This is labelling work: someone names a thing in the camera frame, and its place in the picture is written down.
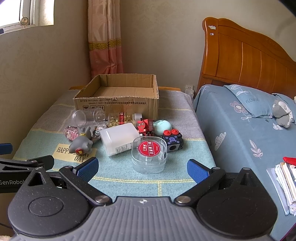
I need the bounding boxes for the grey elephant toy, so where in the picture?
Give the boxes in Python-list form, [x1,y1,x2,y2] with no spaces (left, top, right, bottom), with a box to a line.
[69,126,93,155]

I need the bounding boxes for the black toy red knobs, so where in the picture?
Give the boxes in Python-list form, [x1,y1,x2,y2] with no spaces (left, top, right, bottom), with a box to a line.
[162,129,184,152]

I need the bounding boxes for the clear case red label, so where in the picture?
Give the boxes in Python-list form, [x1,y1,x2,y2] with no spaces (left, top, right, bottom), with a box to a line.
[131,136,168,174]

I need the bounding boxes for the blue floral bed sheet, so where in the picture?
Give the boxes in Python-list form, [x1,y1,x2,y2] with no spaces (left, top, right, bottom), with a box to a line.
[193,85,295,240]

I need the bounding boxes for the small clear round container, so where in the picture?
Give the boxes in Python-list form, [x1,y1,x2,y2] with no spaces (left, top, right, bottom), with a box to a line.
[93,124,108,138]

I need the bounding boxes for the white plastic box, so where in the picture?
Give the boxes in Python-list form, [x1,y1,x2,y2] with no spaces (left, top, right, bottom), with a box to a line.
[100,123,140,157]

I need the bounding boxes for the clear plastic jar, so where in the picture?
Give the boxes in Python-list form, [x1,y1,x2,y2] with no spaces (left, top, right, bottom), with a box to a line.
[72,109,106,128]

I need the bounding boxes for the mint green round case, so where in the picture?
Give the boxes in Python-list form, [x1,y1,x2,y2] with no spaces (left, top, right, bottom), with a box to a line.
[153,120,172,136]

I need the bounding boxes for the jar of gold beads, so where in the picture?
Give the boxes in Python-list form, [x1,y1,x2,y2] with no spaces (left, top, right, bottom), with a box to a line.
[108,112,142,127]

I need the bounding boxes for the stack of papers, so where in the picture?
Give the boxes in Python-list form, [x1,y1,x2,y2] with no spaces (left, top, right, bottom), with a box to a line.
[266,161,295,216]

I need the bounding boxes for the blue floral pillow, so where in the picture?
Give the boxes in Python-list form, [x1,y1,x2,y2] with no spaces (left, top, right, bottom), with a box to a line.
[224,84,276,118]

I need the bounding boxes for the red object on papers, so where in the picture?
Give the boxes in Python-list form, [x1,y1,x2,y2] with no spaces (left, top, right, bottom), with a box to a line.
[283,157,296,166]

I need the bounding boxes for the open cardboard box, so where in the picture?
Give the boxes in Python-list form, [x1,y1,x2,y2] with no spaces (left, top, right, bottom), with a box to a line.
[73,73,159,120]

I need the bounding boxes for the grey plush toy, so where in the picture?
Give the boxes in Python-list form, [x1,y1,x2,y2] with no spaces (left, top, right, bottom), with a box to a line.
[272,93,295,128]

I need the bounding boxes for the wooden bed headboard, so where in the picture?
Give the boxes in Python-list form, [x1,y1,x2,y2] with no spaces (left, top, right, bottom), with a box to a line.
[197,17,295,98]

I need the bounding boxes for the pink patterned curtain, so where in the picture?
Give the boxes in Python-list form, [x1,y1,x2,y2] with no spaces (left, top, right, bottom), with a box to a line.
[88,0,123,77]

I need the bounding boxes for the white wall socket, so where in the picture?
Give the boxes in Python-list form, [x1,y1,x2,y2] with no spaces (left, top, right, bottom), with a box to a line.
[185,85,195,100]

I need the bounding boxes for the window frame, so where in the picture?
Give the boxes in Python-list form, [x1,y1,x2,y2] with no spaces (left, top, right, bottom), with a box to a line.
[1,0,55,34]

